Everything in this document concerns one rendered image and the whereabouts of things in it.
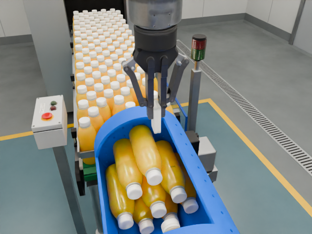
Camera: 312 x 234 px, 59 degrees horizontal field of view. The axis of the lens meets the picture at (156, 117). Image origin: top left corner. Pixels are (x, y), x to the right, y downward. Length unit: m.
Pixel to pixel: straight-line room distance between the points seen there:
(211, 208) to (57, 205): 1.72
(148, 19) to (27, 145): 2.42
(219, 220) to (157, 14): 0.38
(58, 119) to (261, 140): 2.08
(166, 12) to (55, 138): 0.71
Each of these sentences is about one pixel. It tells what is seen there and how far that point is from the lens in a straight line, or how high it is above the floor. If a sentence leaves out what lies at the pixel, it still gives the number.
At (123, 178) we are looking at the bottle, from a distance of 0.75.
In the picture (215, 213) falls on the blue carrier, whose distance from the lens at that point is 0.58.
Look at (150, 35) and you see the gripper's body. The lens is 0.47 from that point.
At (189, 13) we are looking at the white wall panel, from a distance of 5.55.
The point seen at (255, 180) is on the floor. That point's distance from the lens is 2.37.
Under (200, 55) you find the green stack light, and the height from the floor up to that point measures 1.18.
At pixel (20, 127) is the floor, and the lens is 3.04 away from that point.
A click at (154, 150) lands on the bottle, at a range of 0.74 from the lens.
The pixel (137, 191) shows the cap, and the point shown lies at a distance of 0.73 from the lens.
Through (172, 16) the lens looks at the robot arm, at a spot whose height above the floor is 1.55.
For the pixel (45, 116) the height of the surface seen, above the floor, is 1.11.
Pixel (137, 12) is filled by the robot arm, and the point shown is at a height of 1.55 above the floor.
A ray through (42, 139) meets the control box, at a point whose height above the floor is 1.05.
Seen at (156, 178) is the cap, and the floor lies 1.15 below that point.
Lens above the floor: 1.67
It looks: 35 degrees down
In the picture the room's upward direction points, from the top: straight up
